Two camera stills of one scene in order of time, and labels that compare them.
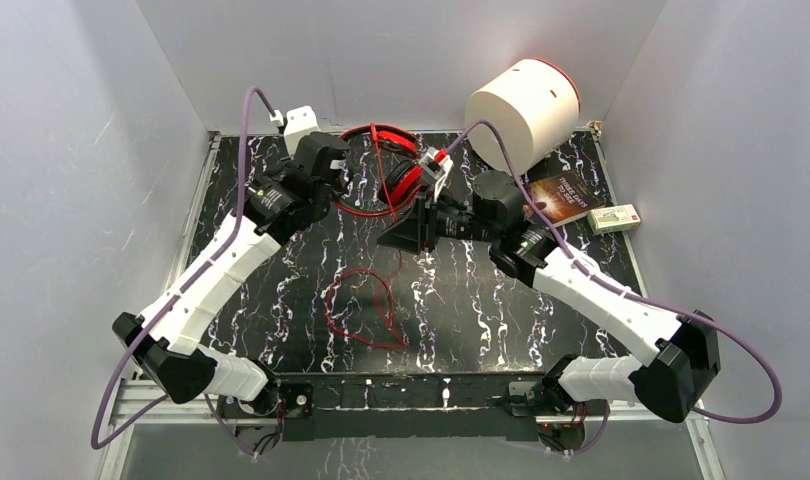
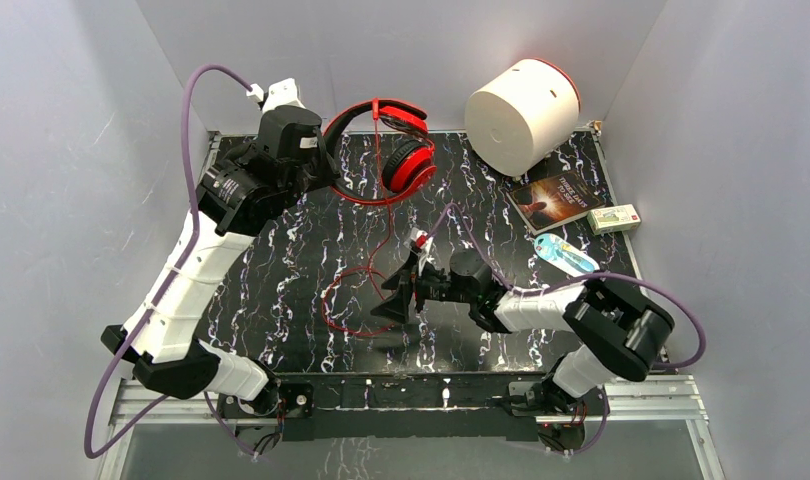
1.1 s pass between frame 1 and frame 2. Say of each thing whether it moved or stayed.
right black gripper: moved
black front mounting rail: stayed
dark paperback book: stayed
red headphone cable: moved
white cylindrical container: stayed
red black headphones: moved
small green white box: stayed
